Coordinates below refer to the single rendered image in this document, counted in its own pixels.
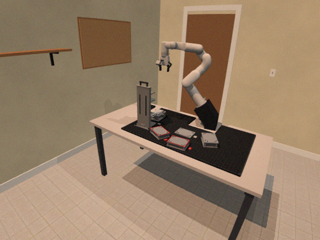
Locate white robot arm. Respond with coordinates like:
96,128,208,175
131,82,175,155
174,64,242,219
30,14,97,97
161,41,212,108

